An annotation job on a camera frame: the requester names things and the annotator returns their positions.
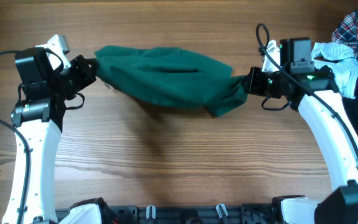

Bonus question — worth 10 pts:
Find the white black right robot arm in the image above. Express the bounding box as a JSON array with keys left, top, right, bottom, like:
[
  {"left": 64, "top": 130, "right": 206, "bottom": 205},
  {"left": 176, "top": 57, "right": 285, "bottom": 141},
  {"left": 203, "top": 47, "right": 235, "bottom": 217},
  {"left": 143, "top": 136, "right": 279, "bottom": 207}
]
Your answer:
[{"left": 241, "top": 66, "right": 358, "bottom": 223}]

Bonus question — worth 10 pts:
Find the green cloth garment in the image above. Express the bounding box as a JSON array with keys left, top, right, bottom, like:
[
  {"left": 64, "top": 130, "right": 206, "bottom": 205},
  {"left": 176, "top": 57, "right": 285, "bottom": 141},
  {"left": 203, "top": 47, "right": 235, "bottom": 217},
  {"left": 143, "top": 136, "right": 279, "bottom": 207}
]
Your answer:
[{"left": 94, "top": 45, "right": 248, "bottom": 116}]

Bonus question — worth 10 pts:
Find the white light-blue striped shirt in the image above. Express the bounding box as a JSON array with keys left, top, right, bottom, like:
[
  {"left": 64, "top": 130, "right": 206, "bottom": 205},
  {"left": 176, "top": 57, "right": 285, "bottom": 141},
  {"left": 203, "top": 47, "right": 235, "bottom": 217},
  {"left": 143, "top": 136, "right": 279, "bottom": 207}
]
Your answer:
[{"left": 311, "top": 42, "right": 358, "bottom": 99}]

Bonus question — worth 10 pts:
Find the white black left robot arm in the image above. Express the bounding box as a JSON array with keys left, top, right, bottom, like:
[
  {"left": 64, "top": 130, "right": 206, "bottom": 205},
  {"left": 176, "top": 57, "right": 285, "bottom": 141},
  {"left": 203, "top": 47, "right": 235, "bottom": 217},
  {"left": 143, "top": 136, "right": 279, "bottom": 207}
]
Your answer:
[{"left": 2, "top": 47, "right": 98, "bottom": 223}]

